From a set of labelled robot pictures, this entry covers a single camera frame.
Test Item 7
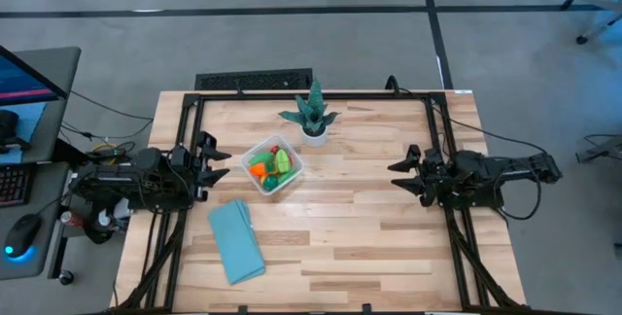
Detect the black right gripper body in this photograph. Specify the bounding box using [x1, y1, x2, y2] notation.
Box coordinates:
[407, 144, 461, 208]

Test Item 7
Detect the folded teal cloth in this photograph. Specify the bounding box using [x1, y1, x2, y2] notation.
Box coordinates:
[208, 199, 267, 286]

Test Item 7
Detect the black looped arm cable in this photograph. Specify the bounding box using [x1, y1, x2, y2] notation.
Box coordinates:
[493, 166, 543, 223]

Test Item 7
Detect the black chair base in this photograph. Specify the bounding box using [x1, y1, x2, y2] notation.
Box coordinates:
[575, 133, 622, 164]

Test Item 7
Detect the red drink can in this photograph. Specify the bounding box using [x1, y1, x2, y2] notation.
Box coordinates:
[59, 210, 87, 229]

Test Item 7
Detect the black keyboard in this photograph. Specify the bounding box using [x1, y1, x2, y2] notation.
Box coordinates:
[0, 162, 34, 208]

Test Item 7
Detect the yellow cable coil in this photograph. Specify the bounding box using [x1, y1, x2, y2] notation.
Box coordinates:
[89, 142, 122, 160]

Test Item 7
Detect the grey office desk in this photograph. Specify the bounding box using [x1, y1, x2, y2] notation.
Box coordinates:
[0, 46, 83, 281]

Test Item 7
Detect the computer monitor blue screen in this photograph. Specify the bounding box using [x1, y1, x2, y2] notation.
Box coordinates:
[0, 45, 68, 108]

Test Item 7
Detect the orange toy carrot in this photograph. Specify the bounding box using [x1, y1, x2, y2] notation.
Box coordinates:
[249, 161, 273, 178]

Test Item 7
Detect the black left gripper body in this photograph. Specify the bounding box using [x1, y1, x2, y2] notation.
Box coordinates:
[169, 131, 218, 202]

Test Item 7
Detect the long black arm cable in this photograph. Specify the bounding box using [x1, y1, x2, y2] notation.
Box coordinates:
[386, 75, 550, 156]

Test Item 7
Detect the office chair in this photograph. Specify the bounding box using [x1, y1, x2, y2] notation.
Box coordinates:
[561, 0, 622, 46]

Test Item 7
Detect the black aluminium table frame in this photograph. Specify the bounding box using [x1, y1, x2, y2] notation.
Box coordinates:
[114, 89, 529, 315]

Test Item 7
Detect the white plant pot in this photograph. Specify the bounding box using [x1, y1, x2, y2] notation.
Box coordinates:
[302, 127, 329, 149]

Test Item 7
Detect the thin black floor cable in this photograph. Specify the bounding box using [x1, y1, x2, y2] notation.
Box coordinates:
[60, 89, 155, 142]

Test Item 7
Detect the black computer mouse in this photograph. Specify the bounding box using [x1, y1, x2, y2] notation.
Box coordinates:
[3, 213, 43, 260]

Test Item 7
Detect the green snake plant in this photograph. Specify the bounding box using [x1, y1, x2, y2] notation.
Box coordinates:
[277, 78, 343, 137]

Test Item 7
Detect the clear plastic tupperware container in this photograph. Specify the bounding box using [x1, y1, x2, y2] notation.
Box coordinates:
[240, 133, 305, 197]

